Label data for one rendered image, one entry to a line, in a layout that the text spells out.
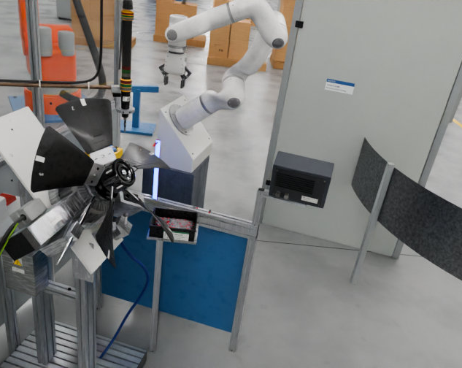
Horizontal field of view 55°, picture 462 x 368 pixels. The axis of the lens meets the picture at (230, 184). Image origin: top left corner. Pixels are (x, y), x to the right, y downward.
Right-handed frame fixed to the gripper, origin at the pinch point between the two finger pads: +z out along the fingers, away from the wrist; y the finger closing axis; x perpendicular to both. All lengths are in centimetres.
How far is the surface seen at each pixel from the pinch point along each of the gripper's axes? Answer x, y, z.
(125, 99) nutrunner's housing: 52, -1, -5
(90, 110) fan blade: 48, 16, 4
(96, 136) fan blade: 54, 10, 12
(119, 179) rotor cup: 65, -6, 21
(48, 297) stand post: 63, 31, 95
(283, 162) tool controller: 19, -61, 20
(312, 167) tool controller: 18, -74, 19
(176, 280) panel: 15, -16, 105
